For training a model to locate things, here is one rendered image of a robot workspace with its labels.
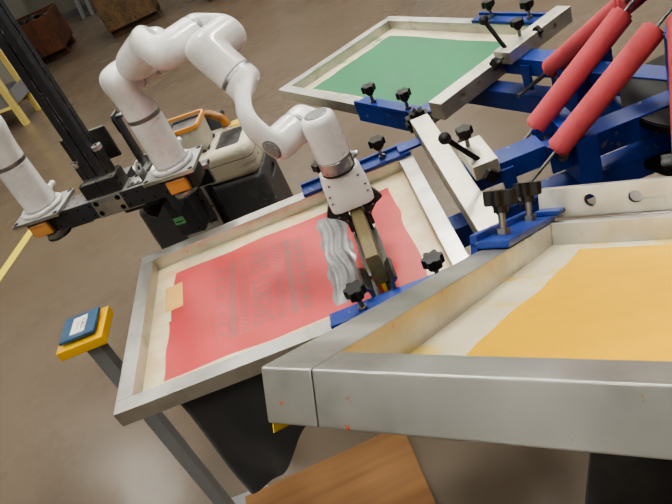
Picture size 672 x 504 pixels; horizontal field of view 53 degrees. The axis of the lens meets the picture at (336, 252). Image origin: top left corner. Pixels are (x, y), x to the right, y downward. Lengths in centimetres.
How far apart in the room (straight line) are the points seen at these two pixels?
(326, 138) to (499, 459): 126
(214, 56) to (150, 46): 16
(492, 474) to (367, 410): 183
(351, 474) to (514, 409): 199
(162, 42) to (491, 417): 131
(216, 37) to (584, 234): 86
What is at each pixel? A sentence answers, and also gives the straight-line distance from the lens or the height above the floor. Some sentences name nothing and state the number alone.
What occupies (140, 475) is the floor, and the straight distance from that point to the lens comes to 285.
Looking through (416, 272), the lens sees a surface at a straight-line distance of 143.
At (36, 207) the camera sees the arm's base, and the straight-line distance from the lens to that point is 212.
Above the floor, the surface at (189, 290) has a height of 96.
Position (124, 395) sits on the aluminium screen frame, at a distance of 149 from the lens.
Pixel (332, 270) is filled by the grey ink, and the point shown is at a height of 96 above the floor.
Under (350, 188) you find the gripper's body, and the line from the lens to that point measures 145.
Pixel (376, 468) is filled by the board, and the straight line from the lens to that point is 233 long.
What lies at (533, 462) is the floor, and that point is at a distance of 223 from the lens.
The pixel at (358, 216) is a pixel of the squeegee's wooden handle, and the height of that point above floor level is 106.
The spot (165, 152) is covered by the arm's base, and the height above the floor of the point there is 119.
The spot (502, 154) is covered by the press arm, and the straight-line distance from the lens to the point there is 155.
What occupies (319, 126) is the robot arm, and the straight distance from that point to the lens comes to 137.
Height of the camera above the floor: 183
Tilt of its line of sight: 34 degrees down
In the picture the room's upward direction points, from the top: 25 degrees counter-clockwise
